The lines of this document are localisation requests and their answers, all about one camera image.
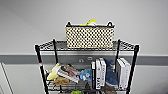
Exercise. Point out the blue bag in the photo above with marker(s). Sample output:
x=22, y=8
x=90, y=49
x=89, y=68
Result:
x=111, y=75

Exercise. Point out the white wall socket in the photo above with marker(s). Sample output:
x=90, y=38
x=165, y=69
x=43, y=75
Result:
x=90, y=58
x=81, y=60

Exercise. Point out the small blue toy pack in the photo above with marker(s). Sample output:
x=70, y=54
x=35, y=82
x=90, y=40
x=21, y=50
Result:
x=87, y=75

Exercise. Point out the yellow white bird plush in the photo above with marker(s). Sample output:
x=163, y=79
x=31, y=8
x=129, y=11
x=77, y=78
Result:
x=91, y=22

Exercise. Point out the large white box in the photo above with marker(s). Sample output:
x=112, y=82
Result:
x=124, y=74

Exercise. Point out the green yellow toy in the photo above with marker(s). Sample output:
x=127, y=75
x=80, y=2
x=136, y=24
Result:
x=75, y=92

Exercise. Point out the flat printed picture box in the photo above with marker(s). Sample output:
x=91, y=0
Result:
x=69, y=73

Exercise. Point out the black pointed bag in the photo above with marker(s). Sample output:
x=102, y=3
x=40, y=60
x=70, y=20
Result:
x=88, y=89

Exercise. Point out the tall white box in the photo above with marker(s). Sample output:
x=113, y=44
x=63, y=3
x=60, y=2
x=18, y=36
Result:
x=101, y=72

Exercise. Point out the pale spotted woven basket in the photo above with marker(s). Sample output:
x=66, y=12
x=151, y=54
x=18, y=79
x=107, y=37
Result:
x=90, y=36

